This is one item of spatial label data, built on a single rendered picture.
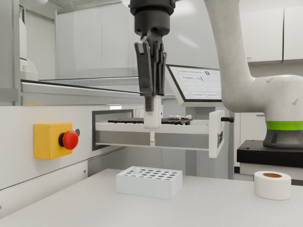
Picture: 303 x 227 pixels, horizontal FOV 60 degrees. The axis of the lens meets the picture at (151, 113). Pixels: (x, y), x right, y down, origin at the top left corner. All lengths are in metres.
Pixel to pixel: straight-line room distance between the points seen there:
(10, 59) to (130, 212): 0.35
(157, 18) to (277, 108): 0.58
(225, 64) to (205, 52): 1.50
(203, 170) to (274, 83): 0.94
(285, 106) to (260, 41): 3.18
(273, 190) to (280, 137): 0.41
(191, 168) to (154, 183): 1.23
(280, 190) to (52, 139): 0.46
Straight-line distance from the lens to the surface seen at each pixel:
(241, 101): 1.01
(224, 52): 0.99
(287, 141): 0.97
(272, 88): 0.98
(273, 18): 4.19
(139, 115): 1.02
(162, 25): 0.55
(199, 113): 1.69
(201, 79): 1.73
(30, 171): 0.58
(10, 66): 0.54
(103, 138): 0.76
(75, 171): 0.70
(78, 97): 0.70
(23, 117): 0.56
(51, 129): 0.55
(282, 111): 0.97
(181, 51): 2.57
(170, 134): 0.68
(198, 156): 1.72
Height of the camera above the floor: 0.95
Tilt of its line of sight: 2 degrees down
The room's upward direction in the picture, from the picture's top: straight up
